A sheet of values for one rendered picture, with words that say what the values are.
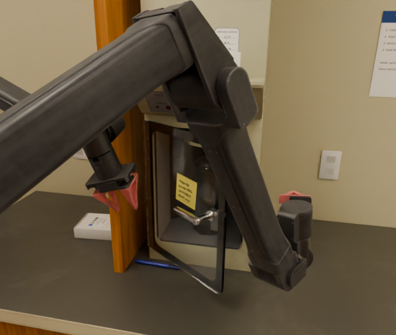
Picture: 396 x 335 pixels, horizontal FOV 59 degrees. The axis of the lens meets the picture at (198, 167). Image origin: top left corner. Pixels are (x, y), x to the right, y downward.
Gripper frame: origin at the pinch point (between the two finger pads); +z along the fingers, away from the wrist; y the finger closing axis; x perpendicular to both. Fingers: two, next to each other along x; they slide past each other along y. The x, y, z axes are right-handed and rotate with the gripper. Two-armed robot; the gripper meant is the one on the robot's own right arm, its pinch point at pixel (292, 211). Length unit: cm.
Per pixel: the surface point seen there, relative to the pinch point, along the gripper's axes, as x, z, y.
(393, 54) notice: -34, 55, 32
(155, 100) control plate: 33.9, 5.0, 26.5
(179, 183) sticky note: 28.2, 1.6, 5.9
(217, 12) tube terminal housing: 19, 12, 46
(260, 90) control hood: 8.0, 1.2, 28.9
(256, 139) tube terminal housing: 9.1, 11.7, 14.8
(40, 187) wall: 111, 54, -20
